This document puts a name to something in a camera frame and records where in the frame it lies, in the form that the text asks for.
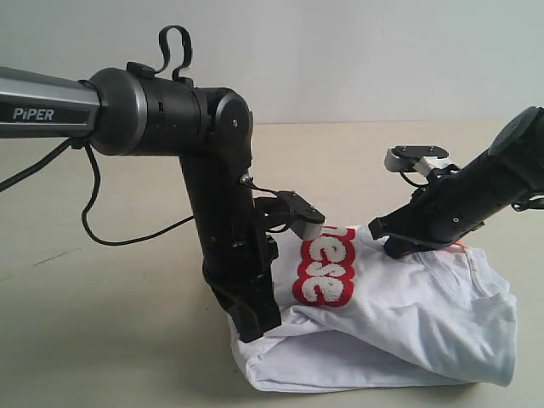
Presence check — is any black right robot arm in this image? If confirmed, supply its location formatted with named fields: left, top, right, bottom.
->
left=368, top=106, right=543, bottom=258

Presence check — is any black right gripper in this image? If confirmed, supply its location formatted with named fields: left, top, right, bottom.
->
left=368, top=186, right=485, bottom=259

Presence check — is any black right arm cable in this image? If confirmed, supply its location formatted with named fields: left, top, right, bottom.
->
left=509, top=193, right=544, bottom=213

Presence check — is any white t-shirt red Chinese patch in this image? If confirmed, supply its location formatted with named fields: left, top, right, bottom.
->
left=230, top=226, right=517, bottom=393

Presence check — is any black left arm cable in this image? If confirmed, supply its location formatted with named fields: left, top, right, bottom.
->
left=0, top=25, right=307, bottom=247

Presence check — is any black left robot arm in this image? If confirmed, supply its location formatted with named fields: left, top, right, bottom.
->
left=1, top=64, right=281, bottom=343

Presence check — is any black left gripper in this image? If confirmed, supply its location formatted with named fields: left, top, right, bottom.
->
left=199, top=203, right=281, bottom=343

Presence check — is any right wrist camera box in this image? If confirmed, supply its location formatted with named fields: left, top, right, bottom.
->
left=384, top=145, right=459, bottom=177

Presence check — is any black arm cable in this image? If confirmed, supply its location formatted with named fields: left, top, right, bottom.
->
left=0, top=25, right=307, bottom=247
left=509, top=193, right=544, bottom=213

